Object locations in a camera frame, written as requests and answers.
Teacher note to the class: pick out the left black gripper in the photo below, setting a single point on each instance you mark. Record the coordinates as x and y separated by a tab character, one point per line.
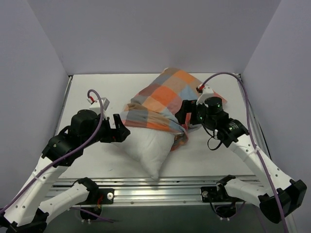
114	129

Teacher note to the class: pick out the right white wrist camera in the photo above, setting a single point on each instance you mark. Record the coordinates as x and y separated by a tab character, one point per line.
205	92

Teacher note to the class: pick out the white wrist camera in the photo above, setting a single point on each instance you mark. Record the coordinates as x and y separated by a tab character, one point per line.
205	92
95	104

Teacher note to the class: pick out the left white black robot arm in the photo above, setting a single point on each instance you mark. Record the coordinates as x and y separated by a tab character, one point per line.
30	212

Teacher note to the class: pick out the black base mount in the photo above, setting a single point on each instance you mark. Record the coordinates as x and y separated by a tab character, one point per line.
223	206
97	199

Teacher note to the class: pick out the white pillow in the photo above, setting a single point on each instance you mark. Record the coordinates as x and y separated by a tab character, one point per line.
149	147

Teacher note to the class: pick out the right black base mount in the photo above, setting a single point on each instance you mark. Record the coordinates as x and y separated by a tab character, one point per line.
223	206

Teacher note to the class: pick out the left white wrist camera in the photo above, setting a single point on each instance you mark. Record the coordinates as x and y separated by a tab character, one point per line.
95	104

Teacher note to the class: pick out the aluminium side rail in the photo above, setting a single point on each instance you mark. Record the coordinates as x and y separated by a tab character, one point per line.
63	104
256	129

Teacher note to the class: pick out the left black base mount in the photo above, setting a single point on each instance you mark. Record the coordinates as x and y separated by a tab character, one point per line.
97	199

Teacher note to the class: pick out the aluminium front rail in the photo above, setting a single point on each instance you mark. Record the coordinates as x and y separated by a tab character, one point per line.
140	191

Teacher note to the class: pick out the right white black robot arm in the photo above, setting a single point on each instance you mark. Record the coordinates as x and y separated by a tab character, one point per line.
279	195

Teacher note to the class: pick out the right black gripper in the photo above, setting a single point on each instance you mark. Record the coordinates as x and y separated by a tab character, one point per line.
188	112

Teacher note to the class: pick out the right aluminium side rail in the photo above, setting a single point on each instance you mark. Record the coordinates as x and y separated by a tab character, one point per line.
256	129

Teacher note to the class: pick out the checkered orange blue pillowcase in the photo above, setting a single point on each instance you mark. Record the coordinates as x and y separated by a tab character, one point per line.
155	106

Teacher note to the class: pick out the left aluminium side rail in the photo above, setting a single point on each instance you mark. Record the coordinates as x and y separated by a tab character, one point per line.
63	104

